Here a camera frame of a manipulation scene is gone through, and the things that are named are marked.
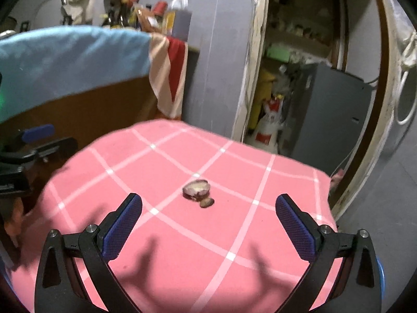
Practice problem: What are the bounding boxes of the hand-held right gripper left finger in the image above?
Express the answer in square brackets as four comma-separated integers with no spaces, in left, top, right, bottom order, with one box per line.
[34,192,144,313]

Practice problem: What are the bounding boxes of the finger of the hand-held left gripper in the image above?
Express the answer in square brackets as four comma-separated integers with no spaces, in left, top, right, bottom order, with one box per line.
[18,124,55,144]
[31,137,79,165]

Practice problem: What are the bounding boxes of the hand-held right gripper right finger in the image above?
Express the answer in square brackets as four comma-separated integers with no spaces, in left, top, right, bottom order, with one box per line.
[274,193,381,313]

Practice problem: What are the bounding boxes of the brown chestnut shell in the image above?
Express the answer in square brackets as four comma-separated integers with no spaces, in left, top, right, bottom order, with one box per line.
[182,179,212,201]

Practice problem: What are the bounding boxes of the blue plastic basin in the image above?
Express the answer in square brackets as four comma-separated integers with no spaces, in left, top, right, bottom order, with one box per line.
[375,255,386,300]

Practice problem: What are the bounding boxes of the brown wooden cabinet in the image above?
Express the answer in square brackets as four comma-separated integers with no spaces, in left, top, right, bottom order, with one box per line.
[20,72,163,157]

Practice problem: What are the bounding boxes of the pink checked blanket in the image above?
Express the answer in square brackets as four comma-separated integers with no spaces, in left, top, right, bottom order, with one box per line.
[7,119,342,313]

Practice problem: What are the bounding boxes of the light blue cloth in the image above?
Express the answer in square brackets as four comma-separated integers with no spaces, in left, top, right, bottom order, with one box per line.
[0,25,152,123]

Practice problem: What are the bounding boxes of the white sack with red print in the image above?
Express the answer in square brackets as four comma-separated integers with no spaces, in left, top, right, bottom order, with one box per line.
[254,98,282,154]

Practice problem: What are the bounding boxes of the grey metal cabinet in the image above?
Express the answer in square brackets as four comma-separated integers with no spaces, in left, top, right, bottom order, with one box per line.
[291,63,373,177]

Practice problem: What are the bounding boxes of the red cream striped cloth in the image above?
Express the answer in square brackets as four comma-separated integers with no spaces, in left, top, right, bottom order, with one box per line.
[148,34,189,119]

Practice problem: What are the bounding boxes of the dark glass bottle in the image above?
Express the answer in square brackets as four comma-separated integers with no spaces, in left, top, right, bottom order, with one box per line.
[118,3,130,28]
[106,3,117,28]

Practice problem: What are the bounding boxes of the clear plastic bag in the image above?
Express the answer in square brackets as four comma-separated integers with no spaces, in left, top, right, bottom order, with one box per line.
[277,63,303,105]

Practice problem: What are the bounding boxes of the yellow bag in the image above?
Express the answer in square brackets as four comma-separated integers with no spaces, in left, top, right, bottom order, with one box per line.
[248,67,277,131]

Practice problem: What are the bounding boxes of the orange packet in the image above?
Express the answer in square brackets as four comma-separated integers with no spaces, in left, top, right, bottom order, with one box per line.
[134,4,163,34]

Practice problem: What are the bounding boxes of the yellow bottle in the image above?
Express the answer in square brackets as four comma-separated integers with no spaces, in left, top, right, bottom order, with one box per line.
[162,11,174,36]

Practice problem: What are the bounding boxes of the red capped bottle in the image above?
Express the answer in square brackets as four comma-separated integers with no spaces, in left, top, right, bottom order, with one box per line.
[151,2,168,33]

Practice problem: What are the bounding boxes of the grey box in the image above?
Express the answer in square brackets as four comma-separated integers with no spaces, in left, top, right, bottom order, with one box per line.
[171,9,193,41]

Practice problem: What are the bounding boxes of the green box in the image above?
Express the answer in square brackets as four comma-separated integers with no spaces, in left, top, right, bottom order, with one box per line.
[266,46,292,62]

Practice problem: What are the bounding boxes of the cluttered wooden shelf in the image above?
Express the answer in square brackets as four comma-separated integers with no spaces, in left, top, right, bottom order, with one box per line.
[265,0,336,59]

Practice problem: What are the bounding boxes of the white cloth bag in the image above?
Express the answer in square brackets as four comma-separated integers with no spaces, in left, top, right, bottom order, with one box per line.
[399,29,417,72]

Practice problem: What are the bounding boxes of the wooden door frame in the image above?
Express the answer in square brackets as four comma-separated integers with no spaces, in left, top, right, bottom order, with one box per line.
[231,0,391,219]

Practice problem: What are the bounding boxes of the white hose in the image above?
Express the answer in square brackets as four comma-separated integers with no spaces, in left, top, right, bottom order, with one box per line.
[393,68,417,126]

